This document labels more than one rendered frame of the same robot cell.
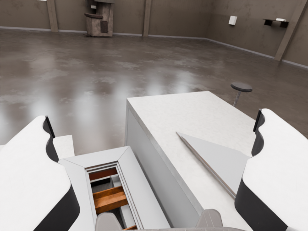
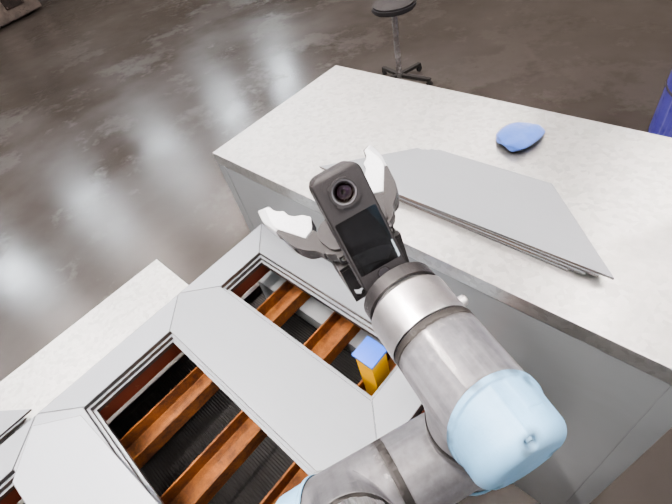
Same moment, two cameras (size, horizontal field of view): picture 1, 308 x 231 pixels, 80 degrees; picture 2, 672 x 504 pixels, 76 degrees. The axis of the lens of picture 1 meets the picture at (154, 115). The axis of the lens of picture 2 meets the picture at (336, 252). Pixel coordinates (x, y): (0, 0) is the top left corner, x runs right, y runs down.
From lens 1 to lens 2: 0.38 m
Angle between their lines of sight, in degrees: 18
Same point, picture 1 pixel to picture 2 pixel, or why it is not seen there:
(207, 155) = not seen: hidden behind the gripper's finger
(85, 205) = (257, 322)
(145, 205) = (331, 282)
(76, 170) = (212, 295)
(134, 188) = (304, 272)
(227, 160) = (403, 169)
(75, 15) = not seen: outside the picture
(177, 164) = not seen: hidden behind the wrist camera
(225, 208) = (420, 226)
